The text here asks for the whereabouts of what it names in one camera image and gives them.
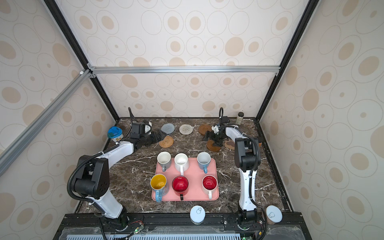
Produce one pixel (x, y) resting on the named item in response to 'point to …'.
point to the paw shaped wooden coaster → (229, 144)
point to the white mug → (181, 162)
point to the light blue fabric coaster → (168, 128)
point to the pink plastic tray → (194, 185)
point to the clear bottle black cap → (240, 117)
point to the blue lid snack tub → (115, 133)
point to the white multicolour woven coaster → (186, 129)
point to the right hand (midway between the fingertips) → (208, 141)
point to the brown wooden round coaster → (203, 128)
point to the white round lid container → (197, 214)
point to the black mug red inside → (180, 184)
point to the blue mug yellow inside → (158, 182)
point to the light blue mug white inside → (203, 159)
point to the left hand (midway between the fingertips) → (165, 133)
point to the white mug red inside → (209, 183)
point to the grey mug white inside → (164, 158)
